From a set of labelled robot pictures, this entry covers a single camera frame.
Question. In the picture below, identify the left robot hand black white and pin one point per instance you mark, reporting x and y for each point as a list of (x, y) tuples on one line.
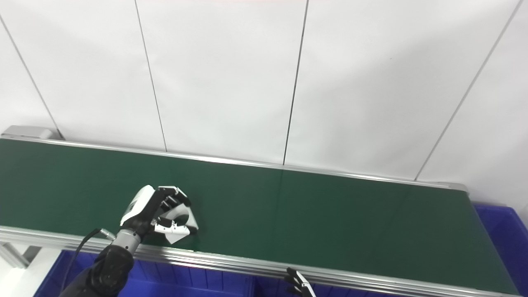
[(142, 210)]

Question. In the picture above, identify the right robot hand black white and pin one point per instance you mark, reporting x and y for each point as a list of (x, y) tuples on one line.
[(299, 286)]

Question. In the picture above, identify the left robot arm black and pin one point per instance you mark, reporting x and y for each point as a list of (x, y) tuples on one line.
[(107, 268)]

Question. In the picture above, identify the blue plastic bin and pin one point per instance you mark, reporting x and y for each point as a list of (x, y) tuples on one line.
[(185, 284), (511, 247)]

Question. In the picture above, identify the aluminium conveyor leg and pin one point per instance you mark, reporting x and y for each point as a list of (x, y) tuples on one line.
[(12, 255)]

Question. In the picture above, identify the grey conveyor end housing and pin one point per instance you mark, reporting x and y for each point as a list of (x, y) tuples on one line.
[(29, 132)]

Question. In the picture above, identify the green conveyor belt aluminium frame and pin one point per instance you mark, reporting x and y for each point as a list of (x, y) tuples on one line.
[(330, 222)]

